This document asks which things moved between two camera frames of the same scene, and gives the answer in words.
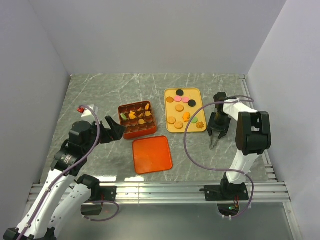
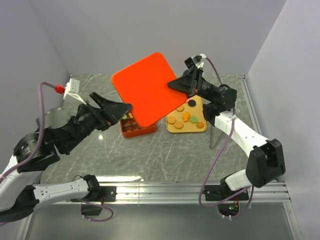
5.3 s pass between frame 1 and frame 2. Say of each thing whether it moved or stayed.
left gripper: moved
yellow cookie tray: stayed
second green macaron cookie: stayed
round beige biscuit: stayed
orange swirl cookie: stayed
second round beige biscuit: stayed
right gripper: moved
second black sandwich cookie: stayed
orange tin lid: moved
